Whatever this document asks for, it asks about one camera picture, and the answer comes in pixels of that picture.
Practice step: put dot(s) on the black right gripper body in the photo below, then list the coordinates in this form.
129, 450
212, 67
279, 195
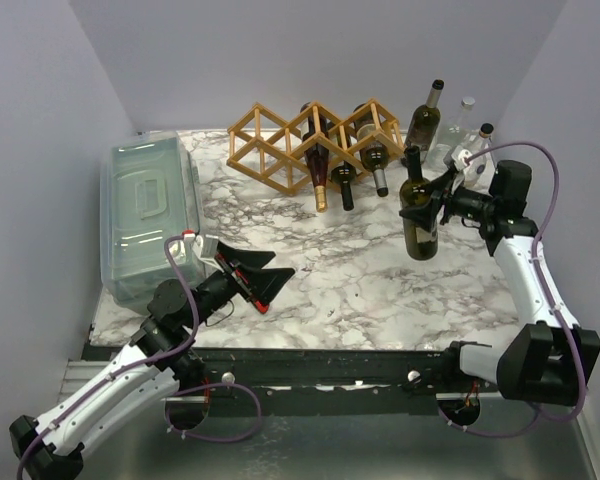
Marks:
446, 201

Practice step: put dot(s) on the clear squat glass bottle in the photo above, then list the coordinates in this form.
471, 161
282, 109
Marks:
449, 133

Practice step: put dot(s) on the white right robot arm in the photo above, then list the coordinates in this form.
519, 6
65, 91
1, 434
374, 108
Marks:
551, 359

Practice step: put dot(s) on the aluminium extrusion rail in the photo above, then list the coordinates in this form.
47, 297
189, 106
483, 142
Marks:
77, 374

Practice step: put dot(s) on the green bottle silver foil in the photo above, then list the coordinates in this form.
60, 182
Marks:
375, 156

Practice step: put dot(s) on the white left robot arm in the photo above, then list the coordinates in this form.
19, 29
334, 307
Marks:
157, 362

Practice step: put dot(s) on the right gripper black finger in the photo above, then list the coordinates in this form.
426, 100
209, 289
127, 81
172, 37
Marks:
441, 186
420, 216

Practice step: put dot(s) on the clear plastic storage box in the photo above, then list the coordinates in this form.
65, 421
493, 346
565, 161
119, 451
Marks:
149, 192

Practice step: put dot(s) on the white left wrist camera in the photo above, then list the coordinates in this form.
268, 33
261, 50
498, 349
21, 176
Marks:
203, 246

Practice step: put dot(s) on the green wine bottle brown label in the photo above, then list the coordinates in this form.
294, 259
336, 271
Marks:
425, 121

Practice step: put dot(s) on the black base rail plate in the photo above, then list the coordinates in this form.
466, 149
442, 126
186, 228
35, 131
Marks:
296, 382

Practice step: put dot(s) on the red bottle gold foil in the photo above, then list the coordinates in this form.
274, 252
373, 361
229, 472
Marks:
317, 159

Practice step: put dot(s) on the wooden wine rack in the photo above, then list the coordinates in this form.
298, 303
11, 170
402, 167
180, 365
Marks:
270, 149

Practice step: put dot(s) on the dark bottle black neck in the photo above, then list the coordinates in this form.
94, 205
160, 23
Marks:
420, 232
343, 175

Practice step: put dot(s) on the red black utility knife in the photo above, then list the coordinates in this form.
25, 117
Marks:
261, 307

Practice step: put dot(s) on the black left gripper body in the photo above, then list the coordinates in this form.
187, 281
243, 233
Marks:
238, 280

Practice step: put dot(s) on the clear tall bottle blue label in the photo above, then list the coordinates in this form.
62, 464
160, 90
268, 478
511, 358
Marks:
476, 141

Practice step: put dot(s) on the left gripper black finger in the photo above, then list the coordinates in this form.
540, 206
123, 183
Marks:
250, 259
265, 284

